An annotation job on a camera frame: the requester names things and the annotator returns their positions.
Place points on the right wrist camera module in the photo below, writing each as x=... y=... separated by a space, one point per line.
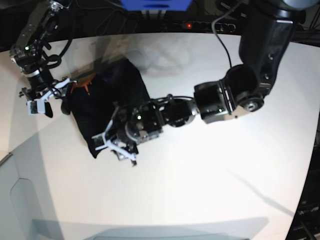
x=36 y=106

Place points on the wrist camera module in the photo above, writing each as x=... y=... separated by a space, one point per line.
x=36 y=106
x=99 y=142

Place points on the blue box overhead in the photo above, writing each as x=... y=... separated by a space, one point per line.
x=159 y=5

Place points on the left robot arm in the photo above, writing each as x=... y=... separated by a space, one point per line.
x=269 y=27

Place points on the black power strip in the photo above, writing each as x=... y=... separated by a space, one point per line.
x=204 y=27

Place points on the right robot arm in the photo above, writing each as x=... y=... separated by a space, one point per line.
x=28 y=53

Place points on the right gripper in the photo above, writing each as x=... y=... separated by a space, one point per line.
x=58 y=89

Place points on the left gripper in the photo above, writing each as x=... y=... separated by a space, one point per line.
x=121 y=146

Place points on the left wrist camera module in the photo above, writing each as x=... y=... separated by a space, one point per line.
x=99 y=142

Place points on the black T-shirt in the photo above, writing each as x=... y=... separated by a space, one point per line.
x=91 y=100

